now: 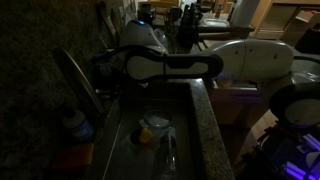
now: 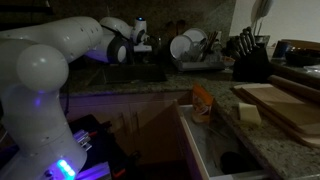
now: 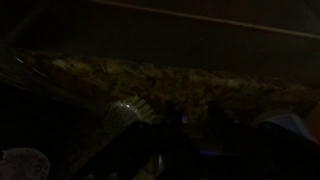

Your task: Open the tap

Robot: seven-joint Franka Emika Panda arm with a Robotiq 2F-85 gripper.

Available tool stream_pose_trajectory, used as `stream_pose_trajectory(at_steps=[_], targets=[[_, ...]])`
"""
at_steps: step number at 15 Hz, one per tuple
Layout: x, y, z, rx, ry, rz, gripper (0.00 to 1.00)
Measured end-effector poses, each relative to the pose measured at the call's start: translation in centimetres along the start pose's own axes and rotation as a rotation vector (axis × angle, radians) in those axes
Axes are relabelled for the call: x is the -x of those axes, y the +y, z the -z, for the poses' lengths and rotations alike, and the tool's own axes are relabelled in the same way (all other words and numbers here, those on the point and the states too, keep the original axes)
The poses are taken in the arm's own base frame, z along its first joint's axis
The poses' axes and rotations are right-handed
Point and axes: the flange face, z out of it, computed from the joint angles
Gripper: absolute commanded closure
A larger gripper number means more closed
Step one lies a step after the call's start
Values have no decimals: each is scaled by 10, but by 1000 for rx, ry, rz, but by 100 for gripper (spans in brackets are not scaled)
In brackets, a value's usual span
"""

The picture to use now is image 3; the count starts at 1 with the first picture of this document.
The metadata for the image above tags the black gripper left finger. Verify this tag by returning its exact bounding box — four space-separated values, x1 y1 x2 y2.
163 99 180 128

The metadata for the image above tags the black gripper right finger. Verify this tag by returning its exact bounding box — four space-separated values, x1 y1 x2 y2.
206 101 232 130

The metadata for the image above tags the chrome arched tap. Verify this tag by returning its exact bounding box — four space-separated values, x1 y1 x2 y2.
0 54 111 111

